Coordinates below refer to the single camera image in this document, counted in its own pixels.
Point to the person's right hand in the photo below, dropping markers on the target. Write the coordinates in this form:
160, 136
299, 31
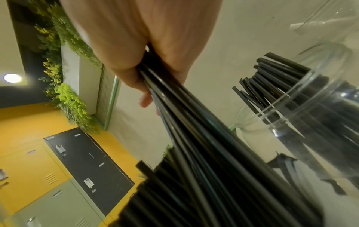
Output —
131, 35

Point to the bundle of black straws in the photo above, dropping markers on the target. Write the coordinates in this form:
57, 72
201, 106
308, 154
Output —
213, 159

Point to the white planter box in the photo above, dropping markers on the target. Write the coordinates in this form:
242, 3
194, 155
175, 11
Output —
84, 75

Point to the round ceiling light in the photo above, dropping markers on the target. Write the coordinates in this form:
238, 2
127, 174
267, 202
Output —
12, 78

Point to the black locker door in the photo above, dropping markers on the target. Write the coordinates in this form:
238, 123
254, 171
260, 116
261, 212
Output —
89, 168

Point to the black straws in jar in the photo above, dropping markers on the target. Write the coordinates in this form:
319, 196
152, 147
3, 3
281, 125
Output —
294, 93

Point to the yellow locker door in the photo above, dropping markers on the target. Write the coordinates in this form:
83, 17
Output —
25, 173

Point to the grey locker door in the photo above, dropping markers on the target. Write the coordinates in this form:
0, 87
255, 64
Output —
56, 204

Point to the clear glass vase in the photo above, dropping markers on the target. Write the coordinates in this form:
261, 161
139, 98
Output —
322, 20

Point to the clear glass jar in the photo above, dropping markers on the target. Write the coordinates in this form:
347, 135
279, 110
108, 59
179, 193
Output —
305, 124

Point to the green plant wall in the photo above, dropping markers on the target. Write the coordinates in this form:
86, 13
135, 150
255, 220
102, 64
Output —
64, 73

